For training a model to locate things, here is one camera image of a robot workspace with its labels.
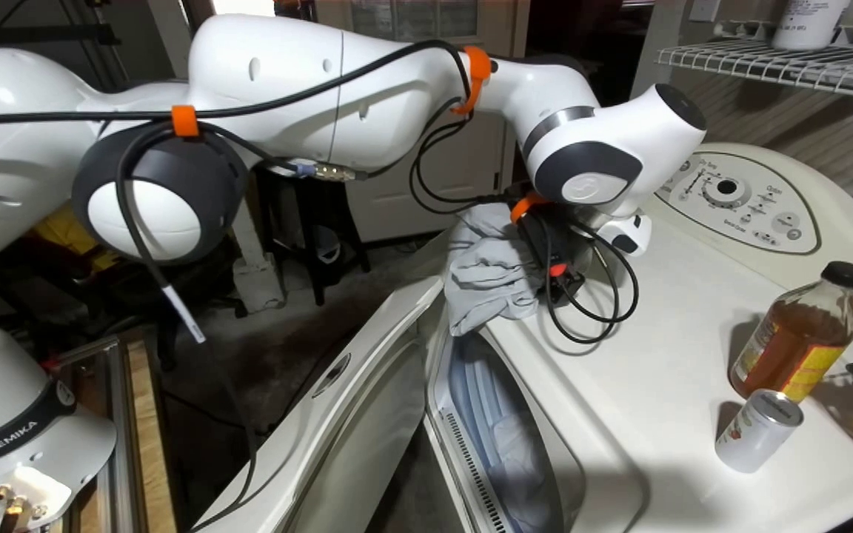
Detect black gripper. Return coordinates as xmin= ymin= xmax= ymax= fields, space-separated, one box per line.
xmin=522 ymin=211 xmax=589 ymax=308

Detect light blue cloth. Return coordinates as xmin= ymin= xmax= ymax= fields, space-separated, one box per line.
xmin=440 ymin=202 xmax=547 ymax=342

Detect white top-load washing machine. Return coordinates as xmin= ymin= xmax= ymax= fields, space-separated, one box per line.
xmin=193 ymin=143 xmax=853 ymax=533

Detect white washing machine lid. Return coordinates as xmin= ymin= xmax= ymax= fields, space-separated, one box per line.
xmin=193 ymin=275 xmax=449 ymax=533

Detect black metal stand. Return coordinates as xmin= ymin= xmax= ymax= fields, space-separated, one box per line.
xmin=245 ymin=161 xmax=371 ymax=306

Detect amber liquid bottle black cap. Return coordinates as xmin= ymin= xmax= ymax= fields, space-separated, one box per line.
xmin=729 ymin=260 xmax=853 ymax=404

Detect white cylindrical can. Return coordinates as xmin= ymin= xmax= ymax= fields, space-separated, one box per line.
xmin=713 ymin=388 xmax=809 ymax=478

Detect tall white bottle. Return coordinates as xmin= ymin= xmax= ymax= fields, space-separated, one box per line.
xmin=769 ymin=0 xmax=853 ymax=53

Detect wooden platform board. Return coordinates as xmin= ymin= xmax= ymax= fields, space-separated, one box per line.
xmin=113 ymin=336 xmax=184 ymax=533

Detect orange cable strap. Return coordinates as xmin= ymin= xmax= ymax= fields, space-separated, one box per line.
xmin=169 ymin=100 xmax=202 ymax=143
xmin=457 ymin=44 xmax=497 ymax=120

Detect white wire wall shelf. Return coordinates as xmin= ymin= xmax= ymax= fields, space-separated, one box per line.
xmin=655 ymin=41 xmax=853 ymax=127

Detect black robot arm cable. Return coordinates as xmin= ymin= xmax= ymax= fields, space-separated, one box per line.
xmin=0 ymin=38 xmax=643 ymax=349

